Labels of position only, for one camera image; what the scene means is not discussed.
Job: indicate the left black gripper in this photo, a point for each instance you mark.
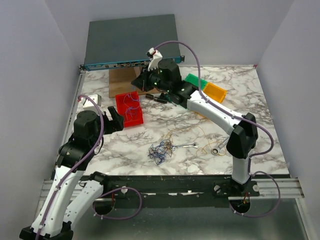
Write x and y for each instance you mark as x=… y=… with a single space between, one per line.
x=117 y=119

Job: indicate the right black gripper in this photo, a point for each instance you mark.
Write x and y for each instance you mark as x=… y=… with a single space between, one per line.
x=141 y=81

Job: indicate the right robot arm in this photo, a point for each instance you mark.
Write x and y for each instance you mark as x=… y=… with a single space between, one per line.
x=241 y=129

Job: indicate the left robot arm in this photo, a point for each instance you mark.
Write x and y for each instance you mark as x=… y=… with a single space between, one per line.
x=60 y=214

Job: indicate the black metal socket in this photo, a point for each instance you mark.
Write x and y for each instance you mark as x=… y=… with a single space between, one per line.
x=149 y=96

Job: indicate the red plastic bin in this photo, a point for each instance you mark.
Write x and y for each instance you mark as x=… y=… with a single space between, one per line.
x=128 y=105

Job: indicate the black cylindrical bit holder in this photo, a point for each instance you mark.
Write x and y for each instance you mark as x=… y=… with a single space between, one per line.
x=160 y=100

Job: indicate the wooden board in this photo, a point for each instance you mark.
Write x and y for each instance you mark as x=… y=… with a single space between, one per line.
x=120 y=81

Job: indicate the green plastic bin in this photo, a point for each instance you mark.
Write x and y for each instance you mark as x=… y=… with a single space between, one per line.
x=193 y=79

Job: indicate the yellow plastic bin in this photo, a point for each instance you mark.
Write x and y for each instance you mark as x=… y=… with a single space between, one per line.
x=215 y=92

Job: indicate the small open-end wrench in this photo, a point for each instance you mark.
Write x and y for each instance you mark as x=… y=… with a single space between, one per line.
x=193 y=145

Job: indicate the ratchet wrench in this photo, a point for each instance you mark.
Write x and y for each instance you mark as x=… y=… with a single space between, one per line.
x=217 y=150

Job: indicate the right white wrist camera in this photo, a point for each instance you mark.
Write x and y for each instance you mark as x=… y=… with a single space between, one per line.
x=155 y=57

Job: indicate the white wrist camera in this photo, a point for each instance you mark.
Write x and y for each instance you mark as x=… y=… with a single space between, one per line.
x=90 y=105
x=155 y=57

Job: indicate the green handled screwdriver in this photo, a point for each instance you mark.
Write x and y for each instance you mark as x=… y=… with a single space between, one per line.
x=165 y=96

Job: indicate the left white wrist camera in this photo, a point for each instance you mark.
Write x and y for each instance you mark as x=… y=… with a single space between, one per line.
x=90 y=105

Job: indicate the grey network switch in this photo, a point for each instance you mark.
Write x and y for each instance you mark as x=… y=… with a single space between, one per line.
x=123 y=43

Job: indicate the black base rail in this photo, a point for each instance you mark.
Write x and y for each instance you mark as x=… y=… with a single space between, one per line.
x=171 y=191

